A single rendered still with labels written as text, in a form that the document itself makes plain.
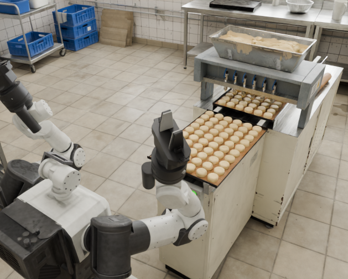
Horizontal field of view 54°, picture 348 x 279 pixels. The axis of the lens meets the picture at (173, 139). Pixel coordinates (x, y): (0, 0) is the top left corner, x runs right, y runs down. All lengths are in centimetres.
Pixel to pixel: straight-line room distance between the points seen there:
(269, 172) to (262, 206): 30
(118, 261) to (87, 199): 21
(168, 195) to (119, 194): 203
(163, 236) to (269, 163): 138
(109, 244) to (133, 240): 7
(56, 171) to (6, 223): 19
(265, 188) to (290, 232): 45
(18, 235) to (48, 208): 11
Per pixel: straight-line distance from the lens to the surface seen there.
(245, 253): 251
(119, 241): 94
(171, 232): 106
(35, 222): 103
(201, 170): 163
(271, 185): 239
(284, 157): 224
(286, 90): 213
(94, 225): 98
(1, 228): 106
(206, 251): 197
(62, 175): 99
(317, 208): 296
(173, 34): 594
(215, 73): 227
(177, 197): 89
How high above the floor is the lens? 194
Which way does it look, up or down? 34 degrees down
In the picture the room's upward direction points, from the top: straight up
